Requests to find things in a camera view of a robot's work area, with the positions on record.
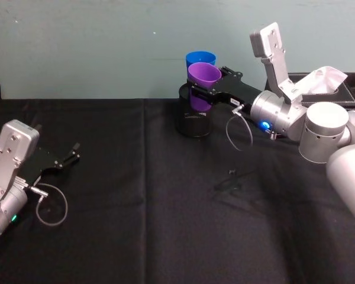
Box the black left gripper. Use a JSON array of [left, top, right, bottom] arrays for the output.
[[24, 124, 81, 186]]

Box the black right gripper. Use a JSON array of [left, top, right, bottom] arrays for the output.
[[188, 66, 263, 115]]

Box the purple plastic cup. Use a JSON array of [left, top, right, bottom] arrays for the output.
[[187, 62, 223, 112]]

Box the blue plastic cup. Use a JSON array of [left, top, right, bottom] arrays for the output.
[[185, 51, 218, 70]]

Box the black cylindrical container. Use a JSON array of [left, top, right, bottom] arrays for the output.
[[174, 82, 212, 139]]

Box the white tissue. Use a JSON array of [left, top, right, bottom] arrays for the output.
[[292, 66, 348, 96]]

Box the black table cloth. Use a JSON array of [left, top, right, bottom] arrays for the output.
[[0, 96, 355, 284]]

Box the thin grey right gripper cable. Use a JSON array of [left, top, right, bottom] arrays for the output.
[[225, 105, 254, 152]]

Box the thin grey gripper cable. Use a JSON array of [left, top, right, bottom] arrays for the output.
[[225, 105, 254, 152], [29, 183, 69, 227]]

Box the thin grey left gripper cable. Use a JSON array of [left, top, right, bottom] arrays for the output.
[[29, 183, 69, 227]]

